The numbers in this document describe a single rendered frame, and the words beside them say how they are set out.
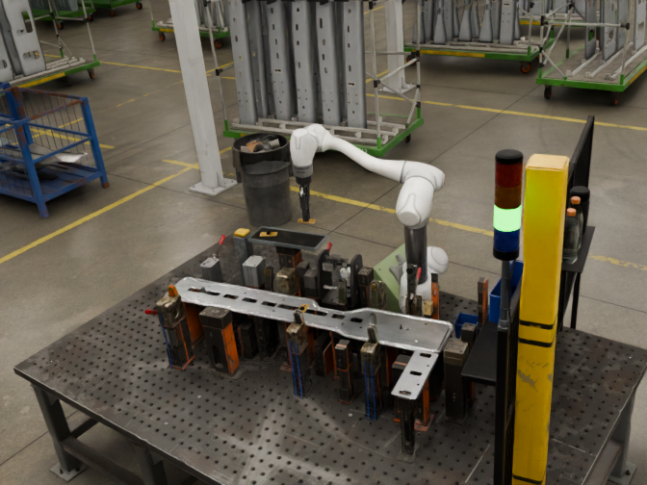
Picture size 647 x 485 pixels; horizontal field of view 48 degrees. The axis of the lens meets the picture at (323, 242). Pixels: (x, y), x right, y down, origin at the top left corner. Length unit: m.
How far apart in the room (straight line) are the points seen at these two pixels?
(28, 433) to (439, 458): 2.57
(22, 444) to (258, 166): 2.79
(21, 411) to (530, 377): 3.30
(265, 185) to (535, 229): 4.19
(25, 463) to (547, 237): 3.23
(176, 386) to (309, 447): 0.78
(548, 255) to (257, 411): 1.58
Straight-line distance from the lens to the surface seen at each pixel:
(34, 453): 4.49
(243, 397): 3.30
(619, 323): 4.99
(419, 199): 3.02
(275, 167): 6.01
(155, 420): 3.30
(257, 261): 3.46
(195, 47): 6.82
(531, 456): 2.57
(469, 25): 10.75
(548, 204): 2.04
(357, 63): 7.31
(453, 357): 2.87
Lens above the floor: 2.77
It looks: 28 degrees down
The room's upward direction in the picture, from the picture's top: 6 degrees counter-clockwise
